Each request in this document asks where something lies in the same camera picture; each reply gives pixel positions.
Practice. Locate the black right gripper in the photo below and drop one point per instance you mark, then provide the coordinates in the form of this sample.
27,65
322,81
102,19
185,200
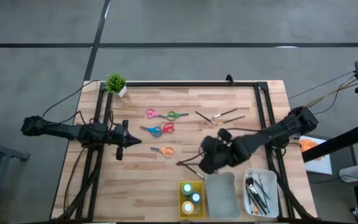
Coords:
225,149

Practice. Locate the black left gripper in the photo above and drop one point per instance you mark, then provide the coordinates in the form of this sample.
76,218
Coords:
118,138

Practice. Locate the green paint bottle white cap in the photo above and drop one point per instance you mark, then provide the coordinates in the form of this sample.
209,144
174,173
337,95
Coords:
187,188

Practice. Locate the dark teal paint bottle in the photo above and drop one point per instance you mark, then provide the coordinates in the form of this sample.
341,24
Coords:
195,198

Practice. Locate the black brush fluffy grey head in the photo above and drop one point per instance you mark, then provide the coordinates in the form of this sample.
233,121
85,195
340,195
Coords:
250,183

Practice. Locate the yellow paint bottle white cap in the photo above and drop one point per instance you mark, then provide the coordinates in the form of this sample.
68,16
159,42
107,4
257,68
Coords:
187,208

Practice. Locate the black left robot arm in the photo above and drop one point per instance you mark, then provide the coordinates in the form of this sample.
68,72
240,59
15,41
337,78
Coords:
61,130

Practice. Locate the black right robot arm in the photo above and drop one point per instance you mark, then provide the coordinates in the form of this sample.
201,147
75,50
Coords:
269,138

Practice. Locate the white plastic bin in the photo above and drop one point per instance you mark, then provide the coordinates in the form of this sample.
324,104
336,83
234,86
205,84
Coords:
273,186
222,196

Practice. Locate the green plant white pot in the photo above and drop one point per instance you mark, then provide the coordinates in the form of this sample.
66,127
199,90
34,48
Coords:
116,83

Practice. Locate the yellow plastic slotted basket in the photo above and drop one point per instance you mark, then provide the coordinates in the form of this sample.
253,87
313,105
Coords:
197,214

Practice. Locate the orange object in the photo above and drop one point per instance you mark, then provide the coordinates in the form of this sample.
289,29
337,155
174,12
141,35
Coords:
308,145

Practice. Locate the white sheet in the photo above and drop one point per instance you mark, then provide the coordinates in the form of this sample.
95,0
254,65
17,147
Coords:
320,165

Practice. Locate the grey metal stand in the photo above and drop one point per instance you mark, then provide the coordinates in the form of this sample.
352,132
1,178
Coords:
5,149

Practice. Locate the black beam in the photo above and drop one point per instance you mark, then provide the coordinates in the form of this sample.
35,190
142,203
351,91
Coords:
337,143

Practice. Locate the white paper roll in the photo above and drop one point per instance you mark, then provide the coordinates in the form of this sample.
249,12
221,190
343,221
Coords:
351,173

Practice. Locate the black caster wheel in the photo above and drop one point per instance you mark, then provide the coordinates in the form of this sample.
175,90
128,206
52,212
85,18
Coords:
356,214

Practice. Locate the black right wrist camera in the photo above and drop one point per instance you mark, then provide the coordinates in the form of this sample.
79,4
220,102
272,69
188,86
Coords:
208,166

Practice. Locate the black aluminium rig frame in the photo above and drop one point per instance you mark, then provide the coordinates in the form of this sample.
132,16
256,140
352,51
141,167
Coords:
182,84

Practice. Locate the black arched frame bracket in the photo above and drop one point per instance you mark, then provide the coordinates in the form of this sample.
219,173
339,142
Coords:
229,79

